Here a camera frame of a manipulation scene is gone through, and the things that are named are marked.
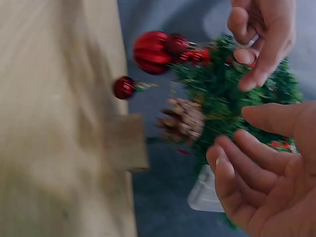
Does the person's left hand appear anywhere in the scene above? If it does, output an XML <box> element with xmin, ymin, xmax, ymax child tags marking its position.
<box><xmin>227</xmin><ymin>0</ymin><xmax>297</xmax><ymax>92</ymax></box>

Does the person's right hand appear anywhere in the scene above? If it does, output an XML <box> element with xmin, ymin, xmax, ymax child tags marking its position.
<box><xmin>206</xmin><ymin>100</ymin><xmax>316</xmax><ymax>237</ymax></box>

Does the small green tinsel tree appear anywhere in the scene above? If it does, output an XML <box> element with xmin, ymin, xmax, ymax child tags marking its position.
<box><xmin>170</xmin><ymin>33</ymin><xmax>305</xmax><ymax>232</ymax></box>

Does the small shiny red bauble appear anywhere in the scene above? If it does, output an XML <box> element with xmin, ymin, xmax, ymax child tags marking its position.
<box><xmin>113</xmin><ymin>76</ymin><xmax>136</xmax><ymax>100</ymax></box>
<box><xmin>179</xmin><ymin>48</ymin><xmax>212</xmax><ymax>66</ymax></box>

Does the dark red round bauble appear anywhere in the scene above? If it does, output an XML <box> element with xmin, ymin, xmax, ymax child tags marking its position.
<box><xmin>164</xmin><ymin>34</ymin><xmax>191</xmax><ymax>58</ymax></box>

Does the large ribbed red bauble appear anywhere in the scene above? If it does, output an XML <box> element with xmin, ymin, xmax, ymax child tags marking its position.
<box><xmin>133</xmin><ymin>31</ymin><xmax>173</xmax><ymax>76</ymax></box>

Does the brown pine cone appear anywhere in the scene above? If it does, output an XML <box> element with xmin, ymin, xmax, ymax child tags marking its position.
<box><xmin>157</xmin><ymin>97</ymin><xmax>205</xmax><ymax>146</ymax></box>

